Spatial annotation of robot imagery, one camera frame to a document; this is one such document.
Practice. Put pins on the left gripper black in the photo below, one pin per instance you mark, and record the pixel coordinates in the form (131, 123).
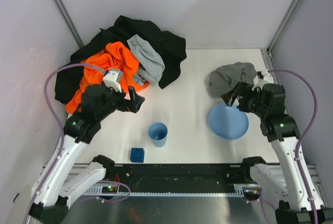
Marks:
(129, 101)

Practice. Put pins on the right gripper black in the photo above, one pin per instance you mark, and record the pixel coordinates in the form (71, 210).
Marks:
(241, 96)

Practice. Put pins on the dark grey cloth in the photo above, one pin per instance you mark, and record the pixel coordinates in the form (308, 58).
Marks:
(225, 78)

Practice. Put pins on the orange cloth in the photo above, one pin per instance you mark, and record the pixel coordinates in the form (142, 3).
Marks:
(113, 56)

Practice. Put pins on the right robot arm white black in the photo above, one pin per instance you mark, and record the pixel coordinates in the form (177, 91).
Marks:
(297, 198)

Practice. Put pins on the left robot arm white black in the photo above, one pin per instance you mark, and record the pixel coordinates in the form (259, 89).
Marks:
(51, 197)

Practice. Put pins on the light grey cloth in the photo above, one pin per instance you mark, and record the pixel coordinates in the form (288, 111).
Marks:
(151, 65)

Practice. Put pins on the black cloth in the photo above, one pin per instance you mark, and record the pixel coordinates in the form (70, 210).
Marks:
(171, 47)

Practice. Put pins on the blue plastic bowl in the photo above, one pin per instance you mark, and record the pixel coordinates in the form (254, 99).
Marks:
(228, 122)

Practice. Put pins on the blue plastic cup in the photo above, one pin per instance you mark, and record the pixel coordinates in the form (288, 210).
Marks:
(158, 133)

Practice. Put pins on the blue cube block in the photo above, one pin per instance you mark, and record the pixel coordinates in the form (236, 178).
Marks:
(137, 155)

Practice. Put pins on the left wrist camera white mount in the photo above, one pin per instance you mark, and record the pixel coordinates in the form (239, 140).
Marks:
(113, 78)

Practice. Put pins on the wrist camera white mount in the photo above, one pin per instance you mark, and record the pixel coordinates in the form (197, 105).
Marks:
(113, 78)
(264, 77)

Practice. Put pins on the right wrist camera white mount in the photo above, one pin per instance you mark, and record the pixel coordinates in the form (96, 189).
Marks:
(264, 77)

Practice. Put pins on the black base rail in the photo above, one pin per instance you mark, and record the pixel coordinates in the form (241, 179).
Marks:
(180, 178)

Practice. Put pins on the white slotted cable duct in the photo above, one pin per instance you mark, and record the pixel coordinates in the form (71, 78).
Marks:
(237, 190)

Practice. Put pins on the right aluminium frame post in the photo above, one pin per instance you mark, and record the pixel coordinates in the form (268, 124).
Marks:
(283, 24)

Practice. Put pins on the aluminium frame post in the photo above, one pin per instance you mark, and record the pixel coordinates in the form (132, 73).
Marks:
(68, 21)
(283, 24)

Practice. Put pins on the left aluminium frame post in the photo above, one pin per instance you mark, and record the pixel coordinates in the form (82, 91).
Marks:
(68, 21)

